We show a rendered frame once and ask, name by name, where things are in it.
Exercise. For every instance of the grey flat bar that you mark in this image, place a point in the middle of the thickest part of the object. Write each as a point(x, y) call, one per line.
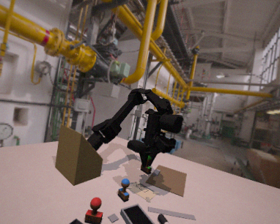
point(171, 213)

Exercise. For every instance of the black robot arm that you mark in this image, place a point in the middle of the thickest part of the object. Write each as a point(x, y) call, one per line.
point(163, 119)

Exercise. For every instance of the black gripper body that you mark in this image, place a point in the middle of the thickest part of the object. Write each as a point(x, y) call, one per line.
point(139, 147)

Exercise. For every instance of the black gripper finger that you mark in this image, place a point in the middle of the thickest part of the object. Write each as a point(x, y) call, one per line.
point(144, 157)
point(153, 155)

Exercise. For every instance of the blue-handled rubber stamp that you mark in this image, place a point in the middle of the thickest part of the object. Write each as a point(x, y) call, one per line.
point(122, 192)

